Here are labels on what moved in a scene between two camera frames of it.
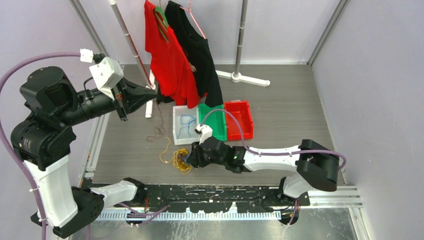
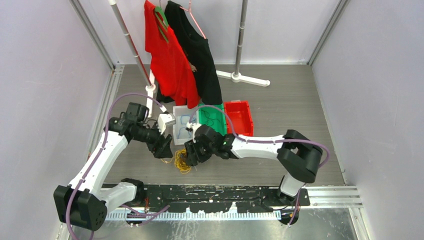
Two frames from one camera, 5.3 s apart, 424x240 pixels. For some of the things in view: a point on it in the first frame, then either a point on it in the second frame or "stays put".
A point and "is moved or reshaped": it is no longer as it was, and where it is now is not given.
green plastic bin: x=215 y=119 stays put
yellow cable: x=178 y=162 stays put
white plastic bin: x=185 y=120 stays put
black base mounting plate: x=208 y=198 stays put
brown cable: x=163 y=122 is moved or reshaped
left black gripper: x=131 y=96 -> x=165 y=150
